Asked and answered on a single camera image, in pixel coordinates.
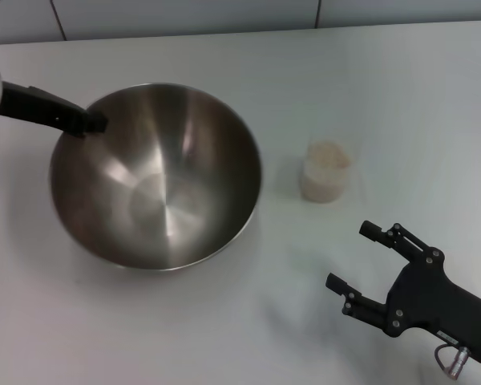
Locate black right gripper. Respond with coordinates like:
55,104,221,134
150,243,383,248
325,220,481,362

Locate clear plastic measuring cup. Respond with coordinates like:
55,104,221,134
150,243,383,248
299,139,353,204

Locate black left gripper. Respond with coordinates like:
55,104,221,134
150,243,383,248
0,81,108,140

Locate right gripper connector with cable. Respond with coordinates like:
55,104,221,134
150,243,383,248
433,343,472,378

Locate stainless steel mixing bowl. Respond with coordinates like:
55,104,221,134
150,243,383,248
49,83,263,273

